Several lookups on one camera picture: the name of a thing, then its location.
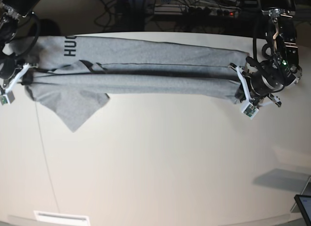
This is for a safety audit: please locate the grey T-shirt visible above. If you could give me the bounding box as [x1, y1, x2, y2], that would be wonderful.
[24, 36, 247, 132]

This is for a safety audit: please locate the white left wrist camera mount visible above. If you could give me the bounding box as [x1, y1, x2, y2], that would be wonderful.
[228, 62, 283, 120]

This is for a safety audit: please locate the black power strip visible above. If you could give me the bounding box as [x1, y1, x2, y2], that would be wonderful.
[154, 4, 239, 18]

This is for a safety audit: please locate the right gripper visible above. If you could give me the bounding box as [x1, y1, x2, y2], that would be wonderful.
[0, 59, 34, 86]

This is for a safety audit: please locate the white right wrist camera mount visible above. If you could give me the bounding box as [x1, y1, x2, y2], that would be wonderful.
[0, 63, 38, 105]

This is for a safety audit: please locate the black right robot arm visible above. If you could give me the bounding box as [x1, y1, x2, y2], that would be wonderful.
[0, 0, 41, 80]

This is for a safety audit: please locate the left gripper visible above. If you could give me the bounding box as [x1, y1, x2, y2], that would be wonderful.
[235, 71, 284, 102]

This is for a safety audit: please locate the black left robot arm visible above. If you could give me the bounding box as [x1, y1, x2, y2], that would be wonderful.
[235, 0, 302, 105]

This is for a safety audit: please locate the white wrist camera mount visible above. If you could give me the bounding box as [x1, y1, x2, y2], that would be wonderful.
[0, 63, 38, 105]
[228, 62, 283, 120]

